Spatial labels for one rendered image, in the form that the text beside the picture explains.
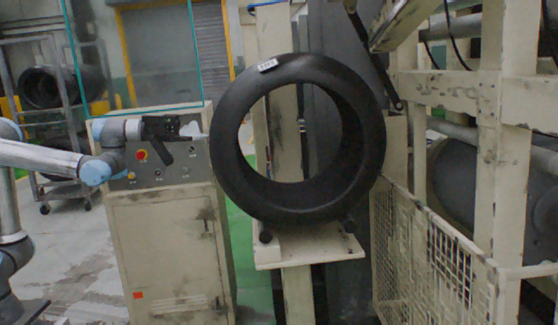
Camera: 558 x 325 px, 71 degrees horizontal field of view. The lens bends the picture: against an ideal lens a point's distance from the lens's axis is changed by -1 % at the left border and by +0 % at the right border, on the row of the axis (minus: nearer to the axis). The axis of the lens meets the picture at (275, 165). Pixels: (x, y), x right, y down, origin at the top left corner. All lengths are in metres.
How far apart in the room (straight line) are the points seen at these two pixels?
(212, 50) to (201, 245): 8.72
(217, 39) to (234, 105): 9.31
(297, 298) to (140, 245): 0.82
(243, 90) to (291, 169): 0.53
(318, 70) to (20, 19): 11.71
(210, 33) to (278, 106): 9.02
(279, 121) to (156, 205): 0.79
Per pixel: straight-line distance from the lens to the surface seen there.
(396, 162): 1.64
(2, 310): 1.58
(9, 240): 1.62
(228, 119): 1.20
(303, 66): 1.20
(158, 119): 1.33
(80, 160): 1.28
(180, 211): 2.01
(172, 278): 2.18
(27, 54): 12.59
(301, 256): 1.38
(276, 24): 1.56
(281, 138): 1.59
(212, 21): 10.54
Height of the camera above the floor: 1.45
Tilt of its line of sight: 15 degrees down
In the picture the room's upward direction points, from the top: 6 degrees counter-clockwise
